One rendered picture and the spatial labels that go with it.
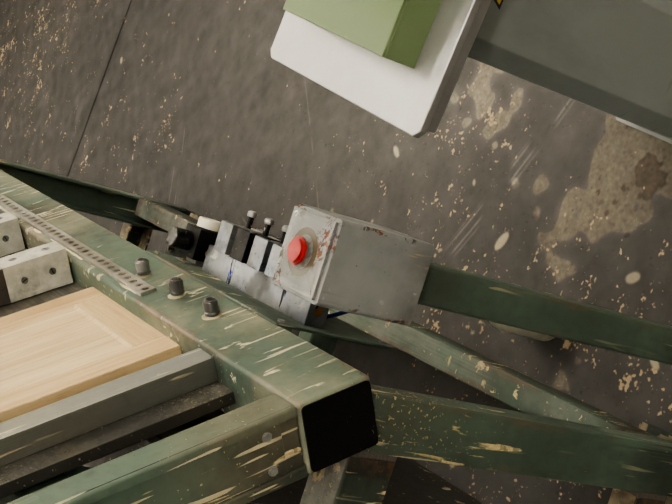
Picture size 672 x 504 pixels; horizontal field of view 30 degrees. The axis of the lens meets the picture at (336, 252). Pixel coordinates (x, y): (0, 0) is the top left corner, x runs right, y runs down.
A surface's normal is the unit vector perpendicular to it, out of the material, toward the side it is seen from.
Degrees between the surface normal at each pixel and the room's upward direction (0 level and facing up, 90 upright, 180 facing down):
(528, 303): 90
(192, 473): 90
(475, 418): 90
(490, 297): 90
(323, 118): 0
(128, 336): 60
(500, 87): 0
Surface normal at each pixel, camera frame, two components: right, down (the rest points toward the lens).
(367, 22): -0.80, -0.20
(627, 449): 0.53, 0.23
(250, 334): -0.14, -0.93
